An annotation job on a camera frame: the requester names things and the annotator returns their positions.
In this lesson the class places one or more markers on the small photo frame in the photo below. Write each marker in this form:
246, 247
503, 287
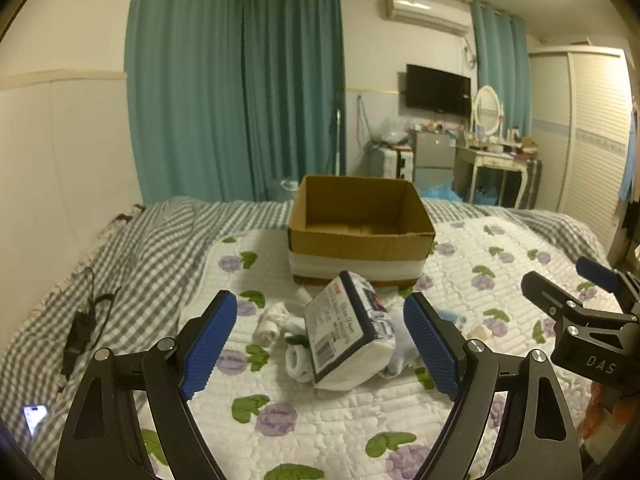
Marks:
480, 130

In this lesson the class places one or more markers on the person's right hand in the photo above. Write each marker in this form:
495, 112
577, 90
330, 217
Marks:
597, 417

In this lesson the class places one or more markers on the small silver fridge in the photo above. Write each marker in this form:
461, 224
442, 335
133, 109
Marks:
434, 152

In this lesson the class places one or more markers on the wide teal curtain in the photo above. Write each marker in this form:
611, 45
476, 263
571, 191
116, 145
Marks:
185, 90

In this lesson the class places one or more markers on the black wall television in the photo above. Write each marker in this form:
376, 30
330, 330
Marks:
437, 89

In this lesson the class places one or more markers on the clear plastic water jug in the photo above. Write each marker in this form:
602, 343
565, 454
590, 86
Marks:
289, 187

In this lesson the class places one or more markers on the teal corner curtain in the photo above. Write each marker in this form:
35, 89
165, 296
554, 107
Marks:
292, 85

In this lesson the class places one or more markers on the white oval mirror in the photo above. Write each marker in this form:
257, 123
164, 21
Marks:
486, 107

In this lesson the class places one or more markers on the white suitcase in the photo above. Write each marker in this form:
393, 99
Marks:
387, 162

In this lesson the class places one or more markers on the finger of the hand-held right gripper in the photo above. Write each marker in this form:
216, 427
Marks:
552, 295
597, 272

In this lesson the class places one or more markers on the white louvred wardrobe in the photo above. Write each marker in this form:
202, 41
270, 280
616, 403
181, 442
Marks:
585, 145

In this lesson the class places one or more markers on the smartphone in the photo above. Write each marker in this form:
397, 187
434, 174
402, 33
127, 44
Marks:
36, 419

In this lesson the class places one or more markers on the beige sock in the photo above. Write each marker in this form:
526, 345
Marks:
480, 333

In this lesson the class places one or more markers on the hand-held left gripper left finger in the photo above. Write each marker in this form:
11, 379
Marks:
210, 345

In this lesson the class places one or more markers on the clear plastic bag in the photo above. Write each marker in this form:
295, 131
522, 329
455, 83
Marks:
392, 132

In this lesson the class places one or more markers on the white dressing table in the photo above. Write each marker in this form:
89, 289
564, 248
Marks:
487, 160

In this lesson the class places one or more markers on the white printed tissue pack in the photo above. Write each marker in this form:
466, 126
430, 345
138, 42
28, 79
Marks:
342, 335

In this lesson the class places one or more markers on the narrow teal window curtain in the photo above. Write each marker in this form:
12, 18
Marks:
500, 70

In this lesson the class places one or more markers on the light blue hanging garment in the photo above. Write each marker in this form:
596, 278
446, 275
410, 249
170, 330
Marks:
631, 155

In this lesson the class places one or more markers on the brown cardboard box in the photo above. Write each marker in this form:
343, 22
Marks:
350, 260

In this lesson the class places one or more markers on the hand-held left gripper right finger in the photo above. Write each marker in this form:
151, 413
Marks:
432, 347

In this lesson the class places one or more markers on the white floral quilt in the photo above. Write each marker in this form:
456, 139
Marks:
325, 430

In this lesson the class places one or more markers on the white air conditioner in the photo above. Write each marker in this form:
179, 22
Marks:
425, 12

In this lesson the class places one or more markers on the small blue soft toy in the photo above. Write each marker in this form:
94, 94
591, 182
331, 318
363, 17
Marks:
452, 316

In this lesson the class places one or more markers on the white mop pole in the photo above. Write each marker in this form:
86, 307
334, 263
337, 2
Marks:
340, 140

